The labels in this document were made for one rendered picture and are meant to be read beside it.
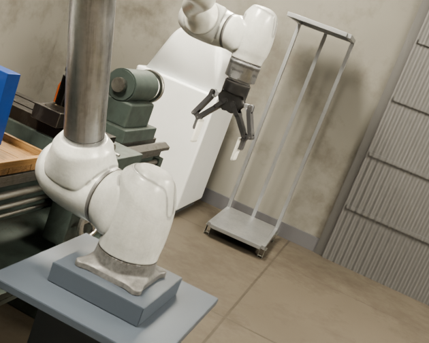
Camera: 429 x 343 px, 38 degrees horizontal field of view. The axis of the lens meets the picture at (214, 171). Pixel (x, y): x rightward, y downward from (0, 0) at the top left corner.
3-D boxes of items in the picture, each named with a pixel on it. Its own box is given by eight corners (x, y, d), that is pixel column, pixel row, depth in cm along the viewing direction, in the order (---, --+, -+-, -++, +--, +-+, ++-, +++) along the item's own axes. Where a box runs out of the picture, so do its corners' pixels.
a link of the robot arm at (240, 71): (254, 65, 167) (246, 86, 168) (265, 68, 175) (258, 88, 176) (225, 54, 170) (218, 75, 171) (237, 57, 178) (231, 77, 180)
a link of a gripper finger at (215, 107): (227, 101, 174) (225, 97, 174) (195, 119, 178) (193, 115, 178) (232, 102, 177) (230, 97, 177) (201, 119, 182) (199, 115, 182)
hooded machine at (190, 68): (199, 205, 509) (259, 45, 478) (173, 218, 454) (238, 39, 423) (128, 172, 526) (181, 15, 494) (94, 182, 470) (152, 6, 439)
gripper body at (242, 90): (220, 74, 172) (209, 105, 174) (246, 85, 169) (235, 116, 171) (231, 76, 179) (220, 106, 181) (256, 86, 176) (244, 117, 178)
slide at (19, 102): (84, 153, 195) (88, 139, 194) (-21, 103, 206) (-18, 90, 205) (112, 148, 212) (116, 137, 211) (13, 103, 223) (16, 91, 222)
